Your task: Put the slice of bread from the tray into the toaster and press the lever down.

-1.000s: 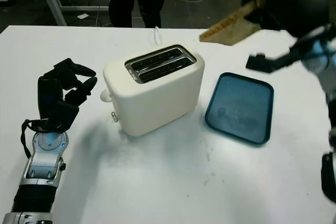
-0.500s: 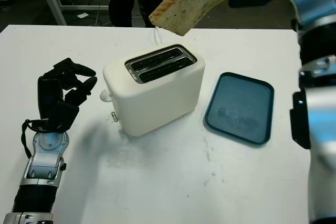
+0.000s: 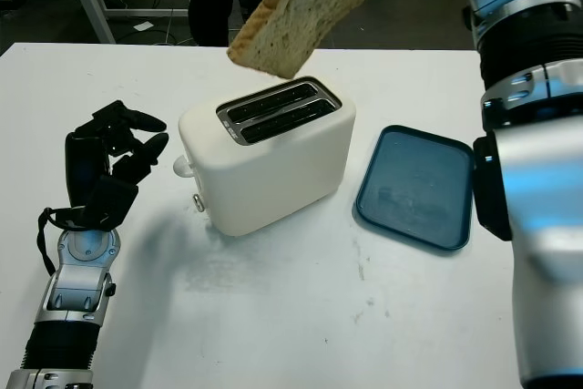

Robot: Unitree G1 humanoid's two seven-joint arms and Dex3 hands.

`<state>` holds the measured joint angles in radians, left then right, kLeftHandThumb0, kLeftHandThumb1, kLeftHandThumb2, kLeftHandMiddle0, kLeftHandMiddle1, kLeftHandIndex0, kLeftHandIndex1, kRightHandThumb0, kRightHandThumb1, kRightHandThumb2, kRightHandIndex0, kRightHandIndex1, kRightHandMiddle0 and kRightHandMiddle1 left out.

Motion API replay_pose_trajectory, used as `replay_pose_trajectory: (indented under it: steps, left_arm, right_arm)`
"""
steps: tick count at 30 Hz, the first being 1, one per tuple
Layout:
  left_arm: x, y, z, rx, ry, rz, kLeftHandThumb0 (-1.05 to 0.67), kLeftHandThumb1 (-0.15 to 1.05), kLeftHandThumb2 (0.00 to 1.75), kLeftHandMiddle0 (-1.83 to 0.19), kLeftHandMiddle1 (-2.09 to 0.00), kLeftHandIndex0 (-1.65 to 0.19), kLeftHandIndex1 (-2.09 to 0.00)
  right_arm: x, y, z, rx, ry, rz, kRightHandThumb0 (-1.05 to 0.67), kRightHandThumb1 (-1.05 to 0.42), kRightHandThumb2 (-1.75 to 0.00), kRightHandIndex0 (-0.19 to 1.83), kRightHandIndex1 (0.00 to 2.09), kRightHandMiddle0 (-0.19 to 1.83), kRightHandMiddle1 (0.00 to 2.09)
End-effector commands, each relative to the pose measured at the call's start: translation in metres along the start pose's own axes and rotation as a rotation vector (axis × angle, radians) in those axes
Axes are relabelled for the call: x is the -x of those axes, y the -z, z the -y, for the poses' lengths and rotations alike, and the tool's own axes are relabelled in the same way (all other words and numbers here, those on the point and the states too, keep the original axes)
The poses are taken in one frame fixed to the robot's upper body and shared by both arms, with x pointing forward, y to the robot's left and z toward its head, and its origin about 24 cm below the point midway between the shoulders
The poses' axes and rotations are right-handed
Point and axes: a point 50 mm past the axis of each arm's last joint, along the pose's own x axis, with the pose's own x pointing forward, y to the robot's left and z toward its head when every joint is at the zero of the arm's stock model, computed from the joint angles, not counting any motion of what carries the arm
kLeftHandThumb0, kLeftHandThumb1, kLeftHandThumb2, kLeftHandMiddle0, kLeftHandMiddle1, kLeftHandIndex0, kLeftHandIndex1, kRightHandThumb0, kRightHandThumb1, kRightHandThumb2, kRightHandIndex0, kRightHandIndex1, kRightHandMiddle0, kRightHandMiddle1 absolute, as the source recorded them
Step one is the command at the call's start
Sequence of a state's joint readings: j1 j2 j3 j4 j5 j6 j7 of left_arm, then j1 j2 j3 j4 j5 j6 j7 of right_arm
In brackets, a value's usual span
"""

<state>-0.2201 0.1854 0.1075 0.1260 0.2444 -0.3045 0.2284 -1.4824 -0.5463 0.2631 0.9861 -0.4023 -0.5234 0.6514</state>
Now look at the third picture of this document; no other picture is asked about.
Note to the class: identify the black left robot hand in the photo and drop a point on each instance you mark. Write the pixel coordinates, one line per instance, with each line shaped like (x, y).
(84, 166)

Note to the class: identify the slice of brown bread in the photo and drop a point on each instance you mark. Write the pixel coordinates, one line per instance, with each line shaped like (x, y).
(291, 29)

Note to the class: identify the white two-slot toaster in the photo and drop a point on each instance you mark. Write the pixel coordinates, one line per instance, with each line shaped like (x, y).
(273, 175)

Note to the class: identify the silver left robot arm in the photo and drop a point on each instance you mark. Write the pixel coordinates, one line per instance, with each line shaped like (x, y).
(73, 289)

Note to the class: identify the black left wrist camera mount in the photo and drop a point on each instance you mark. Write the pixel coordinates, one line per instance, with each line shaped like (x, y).
(111, 202)

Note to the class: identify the white paper sheet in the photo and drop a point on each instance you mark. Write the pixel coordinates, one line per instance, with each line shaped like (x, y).
(144, 26)

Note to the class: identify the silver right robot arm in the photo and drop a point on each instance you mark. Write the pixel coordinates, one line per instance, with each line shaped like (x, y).
(537, 207)

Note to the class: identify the dark blue plastic tray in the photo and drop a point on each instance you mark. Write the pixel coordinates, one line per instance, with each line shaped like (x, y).
(414, 188)

